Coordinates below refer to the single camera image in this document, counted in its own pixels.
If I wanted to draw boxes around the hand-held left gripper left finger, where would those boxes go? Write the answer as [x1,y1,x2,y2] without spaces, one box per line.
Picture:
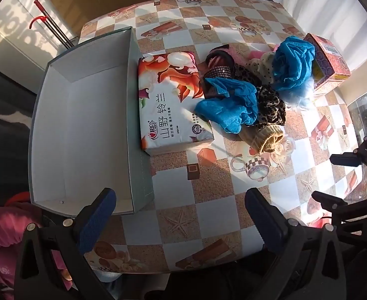
[13,187,118,300]

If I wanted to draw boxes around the red orange cloth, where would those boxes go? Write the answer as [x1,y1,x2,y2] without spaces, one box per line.
[5,191,34,206]

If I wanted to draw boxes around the cream polka dot scrunchie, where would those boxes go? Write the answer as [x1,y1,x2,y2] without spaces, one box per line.
[245,51,279,83]

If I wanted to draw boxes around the leopard print scrunchie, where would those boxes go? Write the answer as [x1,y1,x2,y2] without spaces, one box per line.
[232,64,287,132]

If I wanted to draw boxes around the light blue fluffy scrunchie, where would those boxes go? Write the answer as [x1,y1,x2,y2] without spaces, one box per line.
[277,78,317,108]

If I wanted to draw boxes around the beige knitted cuff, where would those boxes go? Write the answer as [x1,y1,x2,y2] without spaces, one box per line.
[238,123,286,154]

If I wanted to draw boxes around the blue shoe cover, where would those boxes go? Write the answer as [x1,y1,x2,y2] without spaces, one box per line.
[194,77,261,135]
[271,36,316,91]

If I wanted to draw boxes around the checkered tablecloth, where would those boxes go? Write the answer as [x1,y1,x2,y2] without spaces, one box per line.
[77,0,367,276]

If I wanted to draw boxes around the grey cardboard box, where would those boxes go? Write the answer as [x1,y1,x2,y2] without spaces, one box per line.
[27,26,155,216]

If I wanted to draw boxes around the red hooked black poles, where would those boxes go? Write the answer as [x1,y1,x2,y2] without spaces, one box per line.
[30,0,75,49]

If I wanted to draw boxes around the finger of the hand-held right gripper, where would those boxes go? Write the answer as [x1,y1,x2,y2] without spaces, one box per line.
[311,190,367,222]
[330,136,367,171]

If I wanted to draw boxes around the red patterned carton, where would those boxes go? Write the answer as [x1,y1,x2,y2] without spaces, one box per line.
[302,32,352,93]

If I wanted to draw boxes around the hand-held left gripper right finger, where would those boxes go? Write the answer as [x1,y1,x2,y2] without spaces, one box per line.
[244,188,359,300]

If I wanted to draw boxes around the pink quilted garment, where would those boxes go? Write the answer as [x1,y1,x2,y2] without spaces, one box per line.
[0,201,75,300]

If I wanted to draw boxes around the printed tissue pack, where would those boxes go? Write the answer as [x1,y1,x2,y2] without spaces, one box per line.
[137,51,215,156]

